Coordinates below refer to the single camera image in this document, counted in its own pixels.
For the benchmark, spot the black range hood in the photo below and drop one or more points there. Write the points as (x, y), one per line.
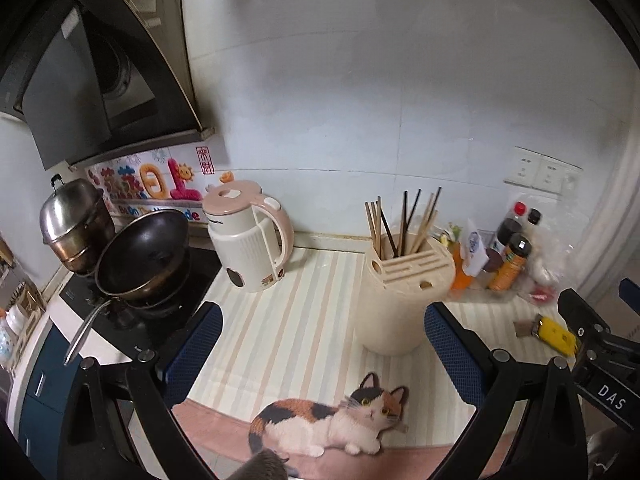
(100, 85)

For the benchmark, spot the white wall socket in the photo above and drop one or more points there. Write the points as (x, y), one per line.
(522, 167)
(549, 174)

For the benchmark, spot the yellow rectangular tool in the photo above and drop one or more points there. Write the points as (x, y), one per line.
(557, 336)

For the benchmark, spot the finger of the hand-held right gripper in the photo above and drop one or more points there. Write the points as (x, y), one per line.
(631, 290)
(582, 320)

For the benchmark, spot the black wok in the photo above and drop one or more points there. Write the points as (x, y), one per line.
(142, 255)

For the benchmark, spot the small red packet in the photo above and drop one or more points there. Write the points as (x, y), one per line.
(542, 296)

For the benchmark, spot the black cap orange label bottle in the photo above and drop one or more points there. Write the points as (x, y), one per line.
(510, 270)

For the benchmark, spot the small brown card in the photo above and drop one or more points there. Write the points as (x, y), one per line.
(525, 328)

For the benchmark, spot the clear plastic bag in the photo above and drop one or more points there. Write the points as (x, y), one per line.
(557, 250)

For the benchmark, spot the white orange seasoning packet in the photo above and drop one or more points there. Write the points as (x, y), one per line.
(470, 255)

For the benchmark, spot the red cap sauce bottle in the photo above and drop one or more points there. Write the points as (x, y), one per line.
(510, 227)

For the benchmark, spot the brown lid clear jar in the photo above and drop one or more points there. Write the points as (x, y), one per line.
(494, 262)

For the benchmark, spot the white pink electric kettle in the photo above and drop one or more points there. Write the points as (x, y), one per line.
(245, 245)

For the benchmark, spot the steel pot with lid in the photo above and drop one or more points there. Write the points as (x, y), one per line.
(75, 225)

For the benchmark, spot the striped cat print mat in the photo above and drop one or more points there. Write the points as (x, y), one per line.
(300, 335)

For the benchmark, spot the beige ribbed utensil holder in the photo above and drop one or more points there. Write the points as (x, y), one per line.
(400, 305)

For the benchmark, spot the colourful wall sticker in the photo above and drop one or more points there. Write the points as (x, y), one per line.
(150, 185)

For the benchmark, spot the blue cabinet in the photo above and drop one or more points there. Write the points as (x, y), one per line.
(45, 375)

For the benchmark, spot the black cooktop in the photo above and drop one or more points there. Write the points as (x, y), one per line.
(150, 320)

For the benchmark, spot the person's right hand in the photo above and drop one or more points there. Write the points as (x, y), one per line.
(612, 457)

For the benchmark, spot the bunch of mixed chopsticks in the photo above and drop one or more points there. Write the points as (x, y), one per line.
(400, 235)

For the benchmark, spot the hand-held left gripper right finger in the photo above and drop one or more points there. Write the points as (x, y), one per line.
(452, 355)

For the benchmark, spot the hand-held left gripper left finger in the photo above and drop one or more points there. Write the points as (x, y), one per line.
(197, 345)

